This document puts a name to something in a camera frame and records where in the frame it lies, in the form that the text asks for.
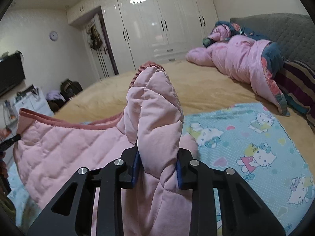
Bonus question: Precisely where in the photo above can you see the pink floral comforter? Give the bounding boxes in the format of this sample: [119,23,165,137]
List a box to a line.
[186,21,289,116]

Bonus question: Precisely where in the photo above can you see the black bag on floor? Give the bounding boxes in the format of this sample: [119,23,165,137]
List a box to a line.
[60,79,83,101]

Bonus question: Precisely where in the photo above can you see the round wall clock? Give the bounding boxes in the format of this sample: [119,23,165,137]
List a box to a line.
[49,31,58,41]

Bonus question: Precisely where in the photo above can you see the white drawer chest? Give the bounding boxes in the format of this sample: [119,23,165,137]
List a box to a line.
[13,87,54,117]

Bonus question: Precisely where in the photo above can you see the dark striped pillow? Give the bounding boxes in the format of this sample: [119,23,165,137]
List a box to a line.
[274,60,314,130]

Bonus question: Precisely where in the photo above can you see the pink quilted jacket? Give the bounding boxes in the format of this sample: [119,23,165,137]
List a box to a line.
[13,62,197,235]

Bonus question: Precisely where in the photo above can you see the white bedroom door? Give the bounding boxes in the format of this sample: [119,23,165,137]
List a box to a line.
[83,13,119,80]

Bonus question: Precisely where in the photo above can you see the white glossy wardrobe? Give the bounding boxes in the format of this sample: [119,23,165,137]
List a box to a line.
[67,0,218,74]

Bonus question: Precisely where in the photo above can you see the grey quilted headboard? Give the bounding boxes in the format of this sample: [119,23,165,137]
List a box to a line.
[230,13,314,68]

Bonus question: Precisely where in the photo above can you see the black wall television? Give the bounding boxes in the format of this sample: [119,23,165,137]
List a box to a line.
[0,51,26,96]

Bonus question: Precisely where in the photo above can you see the light blue cartoon blanket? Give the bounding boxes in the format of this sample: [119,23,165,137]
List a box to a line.
[8,103,314,234]

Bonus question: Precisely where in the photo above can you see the bags hanging on door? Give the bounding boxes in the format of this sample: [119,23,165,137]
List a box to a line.
[87,24,103,50]

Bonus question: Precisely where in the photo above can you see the purple clothes pile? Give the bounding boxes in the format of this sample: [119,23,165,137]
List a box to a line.
[46,90,66,102]

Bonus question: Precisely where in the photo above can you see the tan bed sheet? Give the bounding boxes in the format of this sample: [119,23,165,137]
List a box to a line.
[55,61,314,168]

